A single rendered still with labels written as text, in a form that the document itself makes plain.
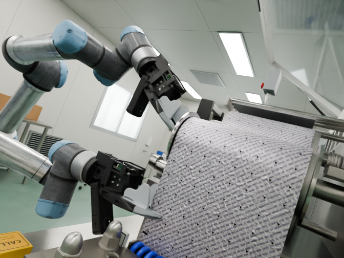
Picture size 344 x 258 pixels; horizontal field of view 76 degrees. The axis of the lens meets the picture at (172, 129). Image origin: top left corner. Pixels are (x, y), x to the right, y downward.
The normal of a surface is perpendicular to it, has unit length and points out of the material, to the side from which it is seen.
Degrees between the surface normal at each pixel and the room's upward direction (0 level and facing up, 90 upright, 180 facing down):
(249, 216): 90
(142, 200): 90
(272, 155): 65
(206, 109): 90
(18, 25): 90
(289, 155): 56
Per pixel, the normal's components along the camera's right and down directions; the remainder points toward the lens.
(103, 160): -0.46, -0.24
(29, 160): 0.55, -0.25
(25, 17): 0.82, 0.26
